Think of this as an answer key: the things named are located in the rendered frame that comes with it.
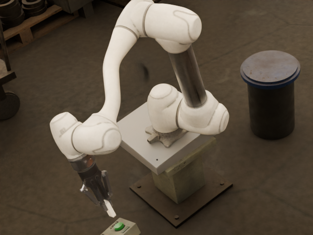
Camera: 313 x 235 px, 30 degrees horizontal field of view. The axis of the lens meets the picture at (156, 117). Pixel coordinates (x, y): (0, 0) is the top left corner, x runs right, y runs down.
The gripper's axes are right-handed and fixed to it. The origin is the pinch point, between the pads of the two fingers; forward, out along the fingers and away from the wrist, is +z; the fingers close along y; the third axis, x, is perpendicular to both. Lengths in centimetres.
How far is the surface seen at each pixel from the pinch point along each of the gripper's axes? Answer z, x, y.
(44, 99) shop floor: 6, 181, 73
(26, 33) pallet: -26, 243, 112
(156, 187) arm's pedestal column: 47, 65, 58
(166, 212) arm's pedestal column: 53, 50, 48
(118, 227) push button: 8.5, -0.9, -0.6
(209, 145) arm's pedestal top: 27, 29, 75
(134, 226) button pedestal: 10.2, -5.2, 3.4
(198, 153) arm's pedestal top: 27, 30, 68
